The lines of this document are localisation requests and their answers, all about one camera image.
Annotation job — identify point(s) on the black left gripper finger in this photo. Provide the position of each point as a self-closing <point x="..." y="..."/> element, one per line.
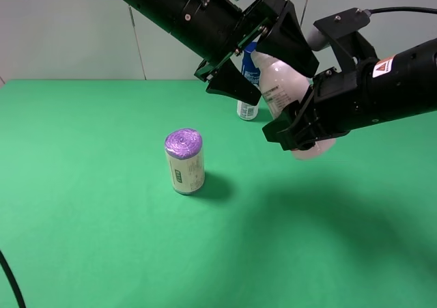
<point x="228" y="81"/>
<point x="286" y="42"/>

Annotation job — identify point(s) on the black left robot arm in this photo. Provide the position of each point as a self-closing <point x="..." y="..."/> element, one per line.
<point x="176" y="17"/>

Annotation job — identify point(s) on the blue and white bottle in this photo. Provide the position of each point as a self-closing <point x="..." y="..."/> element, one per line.
<point x="250" y="72"/>

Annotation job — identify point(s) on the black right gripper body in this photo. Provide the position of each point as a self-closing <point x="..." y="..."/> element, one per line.
<point x="332" y="106"/>

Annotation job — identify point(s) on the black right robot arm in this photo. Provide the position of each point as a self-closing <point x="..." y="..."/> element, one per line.
<point x="376" y="92"/>

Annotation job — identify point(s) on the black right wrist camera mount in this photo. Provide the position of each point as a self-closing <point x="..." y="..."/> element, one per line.
<point x="341" y="32"/>

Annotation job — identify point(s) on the purple bag roll in wrapper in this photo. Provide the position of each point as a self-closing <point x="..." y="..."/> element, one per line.
<point x="184" y="152"/>

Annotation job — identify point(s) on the white translucent plastic bottle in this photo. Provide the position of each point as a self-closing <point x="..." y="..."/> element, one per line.
<point x="279" y="83"/>

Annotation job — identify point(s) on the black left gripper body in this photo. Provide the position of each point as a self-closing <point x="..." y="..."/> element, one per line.
<point x="224" y="29"/>

